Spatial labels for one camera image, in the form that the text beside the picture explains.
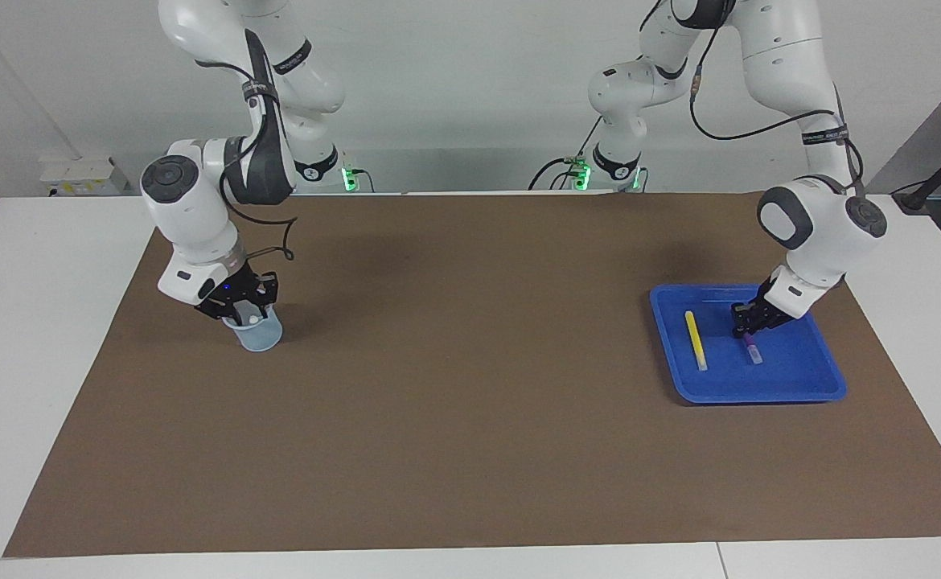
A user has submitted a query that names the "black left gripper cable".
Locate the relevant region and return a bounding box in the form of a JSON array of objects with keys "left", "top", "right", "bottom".
[{"left": 639, "top": 0, "right": 865, "bottom": 198}]

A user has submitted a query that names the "brown table mat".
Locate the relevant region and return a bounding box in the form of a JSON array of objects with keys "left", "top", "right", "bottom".
[{"left": 2, "top": 191, "right": 941, "bottom": 559}]

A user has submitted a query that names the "yellow pen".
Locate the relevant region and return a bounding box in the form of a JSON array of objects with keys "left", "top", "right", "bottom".
[{"left": 684, "top": 310, "right": 709, "bottom": 372}]

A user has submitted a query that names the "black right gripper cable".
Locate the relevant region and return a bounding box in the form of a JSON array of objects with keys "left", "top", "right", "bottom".
[{"left": 197, "top": 32, "right": 298, "bottom": 278}]

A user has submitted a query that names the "white wall socket box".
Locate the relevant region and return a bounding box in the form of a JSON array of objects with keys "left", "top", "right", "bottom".
[{"left": 39, "top": 155, "right": 128, "bottom": 196}]

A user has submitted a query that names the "blue plastic tray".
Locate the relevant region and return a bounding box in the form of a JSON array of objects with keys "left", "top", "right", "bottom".
[{"left": 649, "top": 283, "right": 848, "bottom": 404}]

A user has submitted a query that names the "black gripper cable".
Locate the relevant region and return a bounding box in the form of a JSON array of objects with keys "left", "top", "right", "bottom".
[
  {"left": 639, "top": 0, "right": 865, "bottom": 198},
  {"left": 197, "top": 32, "right": 298, "bottom": 278}
]

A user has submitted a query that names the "translucent plastic cup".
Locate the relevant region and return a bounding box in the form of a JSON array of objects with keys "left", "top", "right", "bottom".
[{"left": 225, "top": 310, "right": 284, "bottom": 352}]

